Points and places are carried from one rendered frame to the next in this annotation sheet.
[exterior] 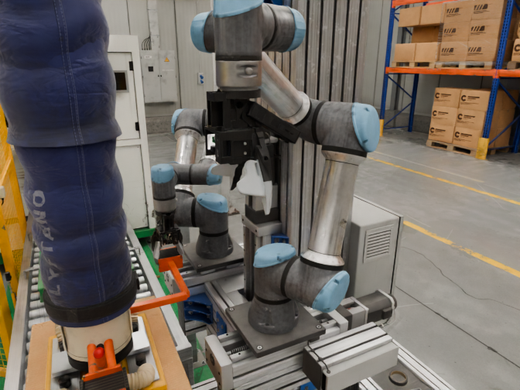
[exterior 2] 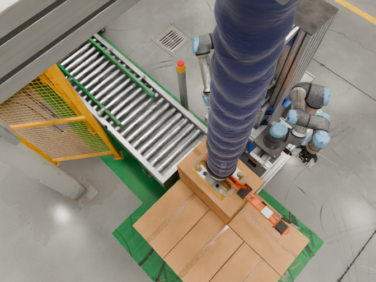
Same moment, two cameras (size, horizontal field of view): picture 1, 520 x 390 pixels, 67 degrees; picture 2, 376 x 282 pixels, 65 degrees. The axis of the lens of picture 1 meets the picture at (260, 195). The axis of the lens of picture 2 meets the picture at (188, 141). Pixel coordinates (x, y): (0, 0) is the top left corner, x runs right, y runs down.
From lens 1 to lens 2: 1.74 m
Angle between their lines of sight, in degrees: 49
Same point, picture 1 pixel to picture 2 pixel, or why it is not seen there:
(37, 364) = (196, 179)
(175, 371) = (244, 167)
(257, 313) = (270, 145)
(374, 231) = not seen: hidden behind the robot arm
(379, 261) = not seen: hidden behind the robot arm
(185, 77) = not seen: outside the picture
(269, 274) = (279, 138)
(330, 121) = (313, 99)
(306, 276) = (295, 140)
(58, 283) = (223, 173)
